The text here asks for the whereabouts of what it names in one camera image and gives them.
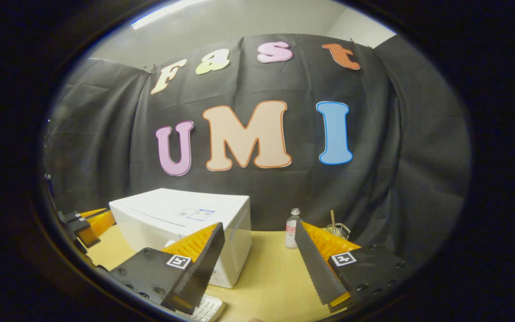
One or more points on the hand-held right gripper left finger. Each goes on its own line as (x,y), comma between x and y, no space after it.
(204,264)

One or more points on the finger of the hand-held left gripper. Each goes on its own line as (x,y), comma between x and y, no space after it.
(101,226)
(94,211)

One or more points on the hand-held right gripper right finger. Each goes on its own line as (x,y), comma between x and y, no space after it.
(313,264)

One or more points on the white microwave oven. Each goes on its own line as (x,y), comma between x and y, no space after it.
(172,214)

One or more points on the clear bottle with pink label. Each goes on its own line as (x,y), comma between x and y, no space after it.
(291,230)

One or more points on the white plastic tray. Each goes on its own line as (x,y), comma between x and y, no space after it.
(208,308)

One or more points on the black backdrop cloth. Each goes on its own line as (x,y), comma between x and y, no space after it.
(284,80)

